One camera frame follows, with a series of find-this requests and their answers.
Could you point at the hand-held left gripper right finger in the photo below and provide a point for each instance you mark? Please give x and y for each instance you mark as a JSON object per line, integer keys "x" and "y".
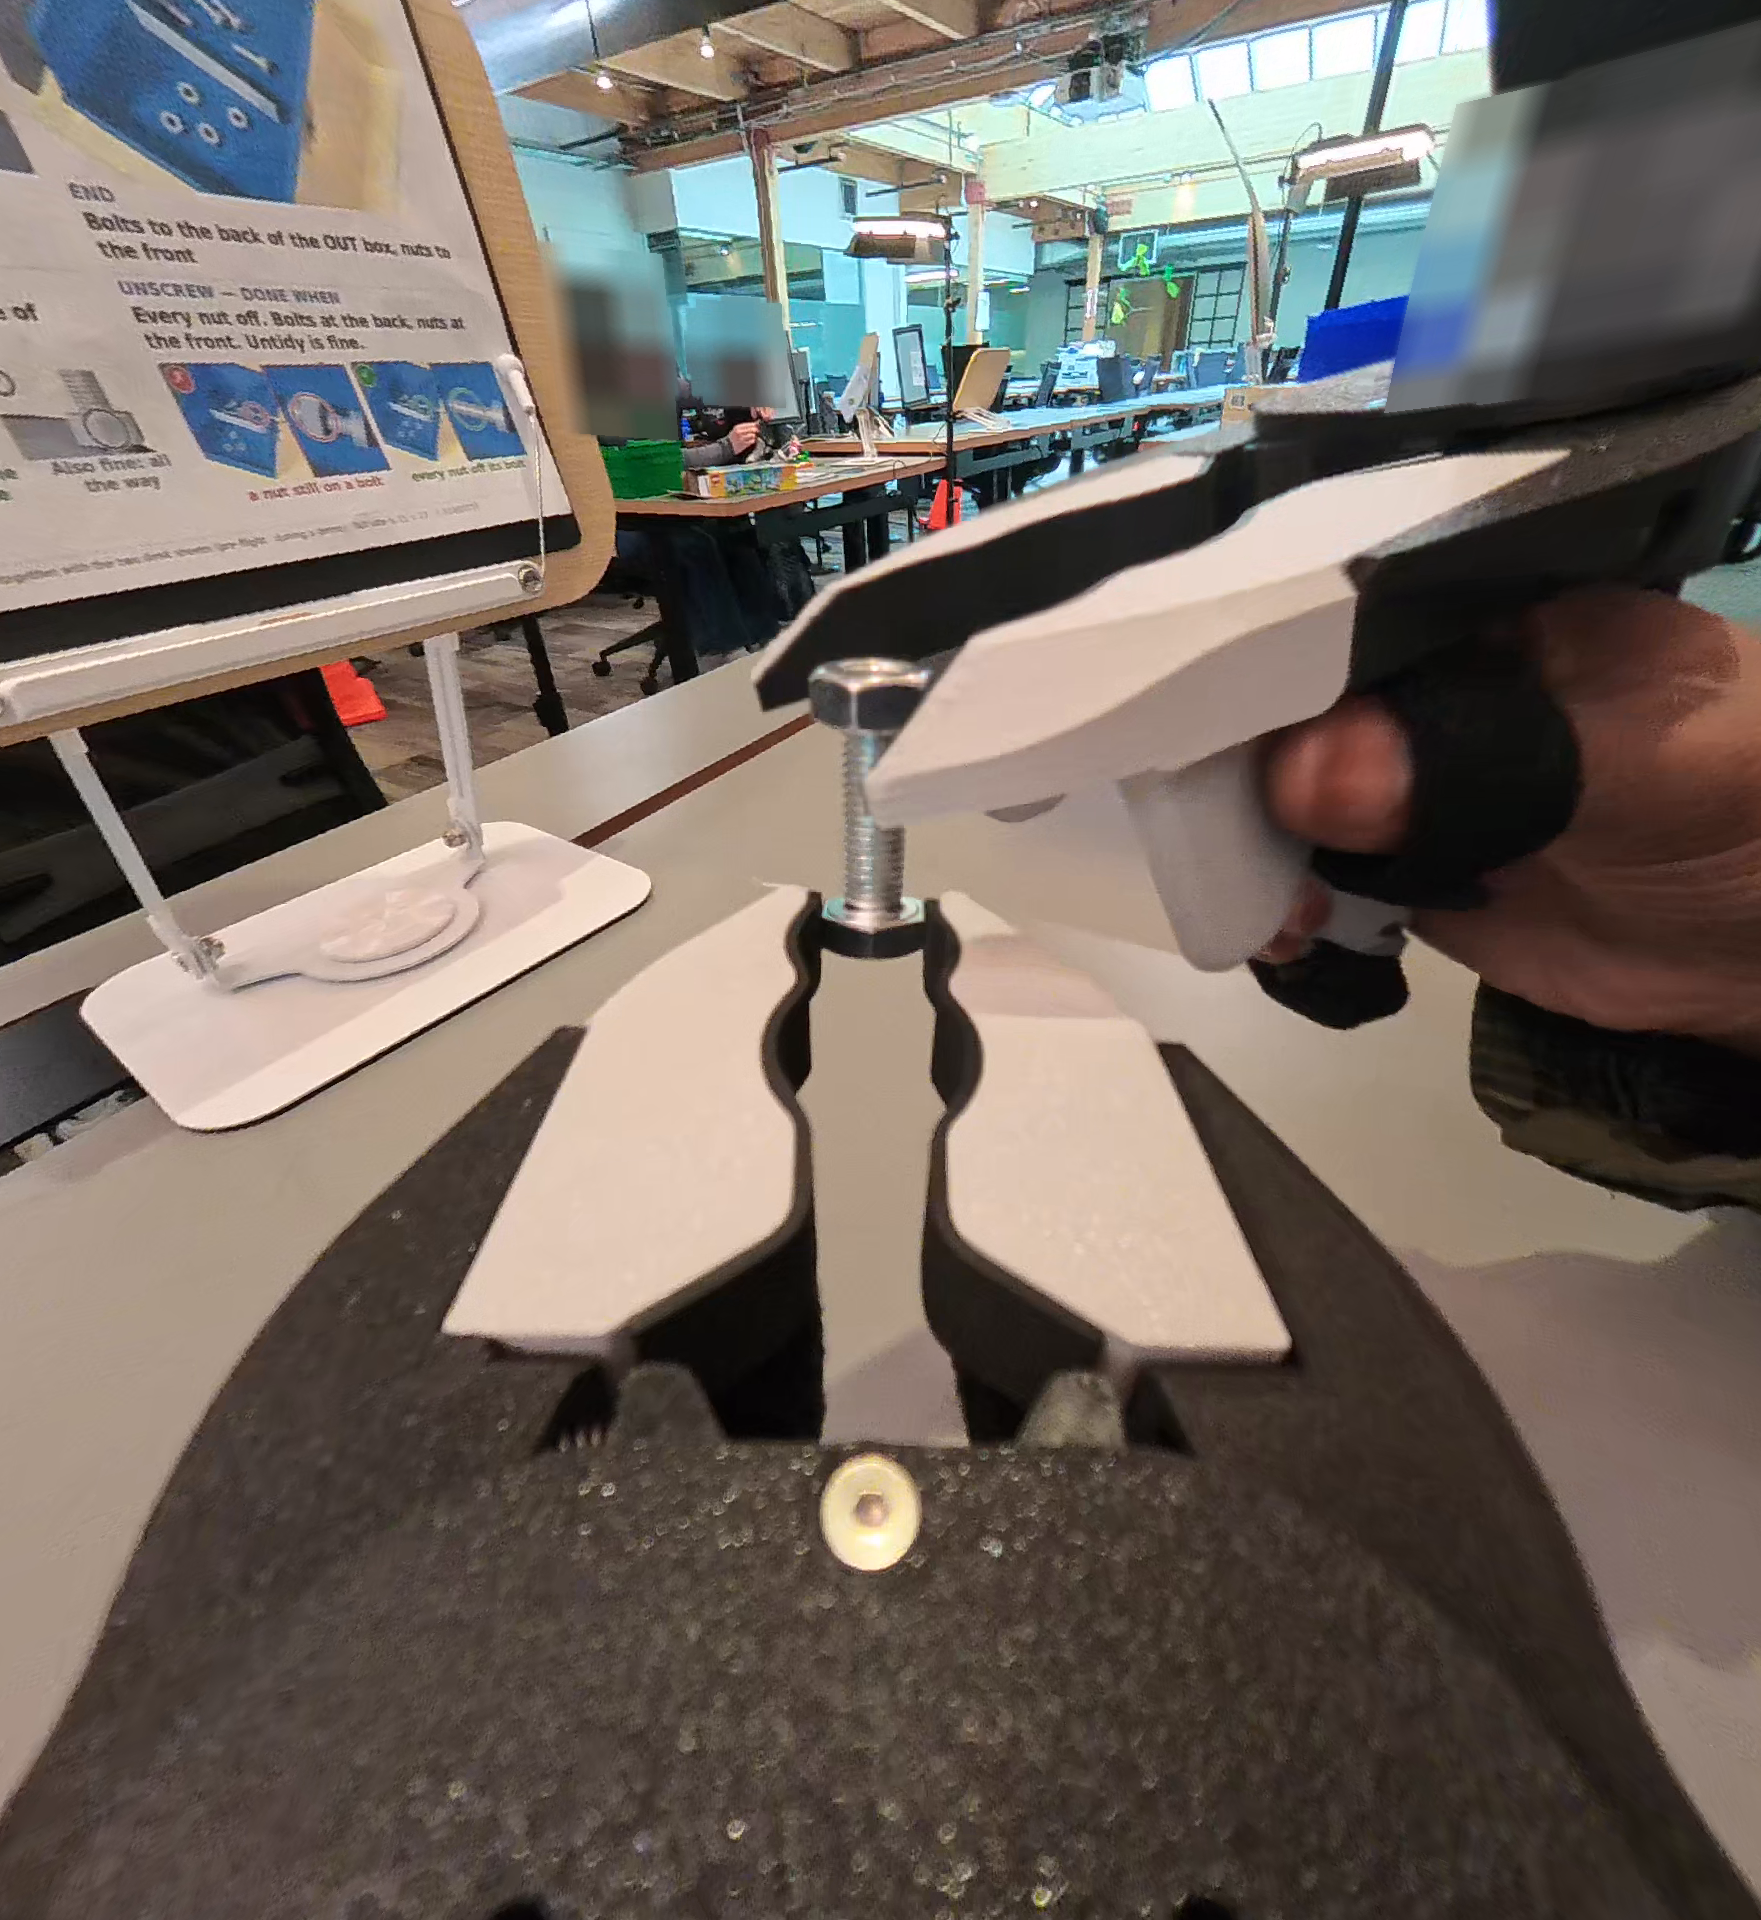
{"x": 1090, "y": 1156}

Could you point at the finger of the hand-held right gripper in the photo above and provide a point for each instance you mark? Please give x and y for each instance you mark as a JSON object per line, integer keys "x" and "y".
{"x": 1030, "y": 540}
{"x": 1151, "y": 659}

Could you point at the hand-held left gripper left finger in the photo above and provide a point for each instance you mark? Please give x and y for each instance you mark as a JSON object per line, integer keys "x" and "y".
{"x": 640, "y": 1139}

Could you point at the steel hex nut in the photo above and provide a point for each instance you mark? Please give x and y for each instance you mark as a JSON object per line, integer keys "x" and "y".
{"x": 858, "y": 699}

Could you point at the steel hex bolt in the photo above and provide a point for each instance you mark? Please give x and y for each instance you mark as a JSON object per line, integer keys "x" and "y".
{"x": 869, "y": 855}

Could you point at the person's right hand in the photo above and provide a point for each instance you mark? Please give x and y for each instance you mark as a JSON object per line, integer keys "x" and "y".
{"x": 1691, "y": 840}

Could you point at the orange traffic cone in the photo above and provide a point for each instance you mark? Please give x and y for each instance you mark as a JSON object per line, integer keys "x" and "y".
{"x": 351, "y": 703}
{"x": 947, "y": 507}

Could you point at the instruction sheet on white stand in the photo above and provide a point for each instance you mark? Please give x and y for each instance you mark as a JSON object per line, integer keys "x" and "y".
{"x": 522, "y": 915}

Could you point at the wooden top office desk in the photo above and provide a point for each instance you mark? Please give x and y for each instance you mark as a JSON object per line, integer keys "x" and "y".
{"x": 761, "y": 507}

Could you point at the colourful toy box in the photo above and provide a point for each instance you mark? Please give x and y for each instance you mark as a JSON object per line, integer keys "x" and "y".
{"x": 743, "y": 480}

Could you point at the tall blue storage crate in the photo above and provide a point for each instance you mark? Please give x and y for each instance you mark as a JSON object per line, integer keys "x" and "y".
{"x": 1352, "y": 345}

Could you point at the green plastic bin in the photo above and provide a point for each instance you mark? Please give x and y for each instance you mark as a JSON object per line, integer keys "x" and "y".
{"x": 640, "y": 468}

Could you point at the printed instruction sheet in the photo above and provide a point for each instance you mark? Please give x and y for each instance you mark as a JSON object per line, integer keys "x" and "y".
{"x": 295, "y": 376}

